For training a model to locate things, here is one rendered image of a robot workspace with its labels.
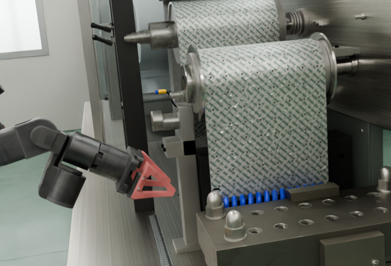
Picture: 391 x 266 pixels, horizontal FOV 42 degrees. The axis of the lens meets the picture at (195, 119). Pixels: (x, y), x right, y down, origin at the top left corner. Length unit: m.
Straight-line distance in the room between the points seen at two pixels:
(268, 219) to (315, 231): 0.09
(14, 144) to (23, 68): 5.66
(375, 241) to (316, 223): 0.09
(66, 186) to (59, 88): 5.64
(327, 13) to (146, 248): 0.64
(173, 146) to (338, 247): 0.37
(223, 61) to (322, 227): 0.34
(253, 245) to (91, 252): 0.45
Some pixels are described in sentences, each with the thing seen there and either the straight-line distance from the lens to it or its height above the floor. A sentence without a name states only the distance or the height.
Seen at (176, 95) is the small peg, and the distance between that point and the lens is 0.98.
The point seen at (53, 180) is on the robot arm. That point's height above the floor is 1.12.
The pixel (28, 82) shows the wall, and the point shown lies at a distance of 6.55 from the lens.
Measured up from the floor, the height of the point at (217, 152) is 1.13.
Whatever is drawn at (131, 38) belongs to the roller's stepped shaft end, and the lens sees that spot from 1.20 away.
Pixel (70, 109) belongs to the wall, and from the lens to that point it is 6.56.
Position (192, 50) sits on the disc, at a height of 1.31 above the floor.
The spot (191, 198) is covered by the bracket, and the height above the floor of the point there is 1.01.
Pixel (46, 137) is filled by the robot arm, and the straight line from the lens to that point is 0.87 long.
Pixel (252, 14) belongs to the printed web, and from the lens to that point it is 1.19.
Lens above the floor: 1.38
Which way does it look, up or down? 12 degrees down
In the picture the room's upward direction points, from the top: 5 degrees counter-clockwise
